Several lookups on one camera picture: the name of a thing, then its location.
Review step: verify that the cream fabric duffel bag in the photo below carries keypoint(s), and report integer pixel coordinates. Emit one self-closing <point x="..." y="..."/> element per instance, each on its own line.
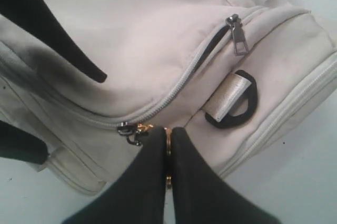
<point x="237" y="75"/>

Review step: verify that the gold keyring zipper pull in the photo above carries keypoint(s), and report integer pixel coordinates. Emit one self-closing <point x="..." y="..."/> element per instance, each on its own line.
<point x="141" y="135"/>

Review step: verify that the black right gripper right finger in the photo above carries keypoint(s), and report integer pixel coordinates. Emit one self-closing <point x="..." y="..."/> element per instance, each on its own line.
<point x="200" y="195"/>

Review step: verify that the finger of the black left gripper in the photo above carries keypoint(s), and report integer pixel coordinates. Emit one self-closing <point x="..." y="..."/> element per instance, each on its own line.
<point x="19" y="145"/>
<point x="35" y="17"/>

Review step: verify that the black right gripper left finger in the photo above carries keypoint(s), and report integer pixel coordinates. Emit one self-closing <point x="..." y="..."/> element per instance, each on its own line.
<point x="138" y="196"/>

